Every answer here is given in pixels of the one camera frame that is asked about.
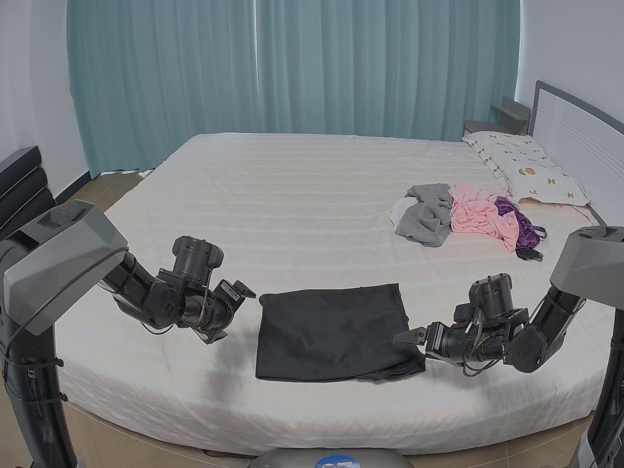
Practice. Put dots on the black chest of drawers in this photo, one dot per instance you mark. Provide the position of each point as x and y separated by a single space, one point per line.
22 178

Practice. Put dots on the small black garment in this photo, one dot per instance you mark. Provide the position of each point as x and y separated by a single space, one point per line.
530 255

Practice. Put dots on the black T-shirt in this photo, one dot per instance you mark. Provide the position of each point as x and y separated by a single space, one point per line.
331 329

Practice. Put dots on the bed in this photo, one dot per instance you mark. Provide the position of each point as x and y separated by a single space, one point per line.
292 203

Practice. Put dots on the grey garment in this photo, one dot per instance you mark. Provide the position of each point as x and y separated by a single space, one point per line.
424 217

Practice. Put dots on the purple garment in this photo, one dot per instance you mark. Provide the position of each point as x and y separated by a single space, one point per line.
524 232

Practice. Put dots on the pink garment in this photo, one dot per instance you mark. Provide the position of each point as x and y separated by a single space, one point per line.
475 212

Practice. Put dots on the blue-green curtain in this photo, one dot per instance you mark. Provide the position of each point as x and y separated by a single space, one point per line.
385 51
165 66

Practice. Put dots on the white printed pillow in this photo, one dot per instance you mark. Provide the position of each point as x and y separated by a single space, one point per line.
526 168

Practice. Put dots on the white garment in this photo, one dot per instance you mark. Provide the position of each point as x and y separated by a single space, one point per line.
399 210

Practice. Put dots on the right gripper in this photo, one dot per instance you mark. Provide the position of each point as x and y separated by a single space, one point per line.
443 341

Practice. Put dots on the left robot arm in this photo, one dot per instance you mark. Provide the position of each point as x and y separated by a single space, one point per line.
63 261

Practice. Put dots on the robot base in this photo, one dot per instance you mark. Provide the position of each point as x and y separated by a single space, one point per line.
331 461

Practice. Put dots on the grey bedside table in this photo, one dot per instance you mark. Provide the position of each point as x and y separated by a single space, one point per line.
507 115

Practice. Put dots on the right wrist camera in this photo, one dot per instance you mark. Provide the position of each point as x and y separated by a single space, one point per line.
464 314

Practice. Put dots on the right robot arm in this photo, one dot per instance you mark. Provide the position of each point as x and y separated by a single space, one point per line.
590 261

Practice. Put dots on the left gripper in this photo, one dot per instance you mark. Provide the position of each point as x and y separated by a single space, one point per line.
228 305

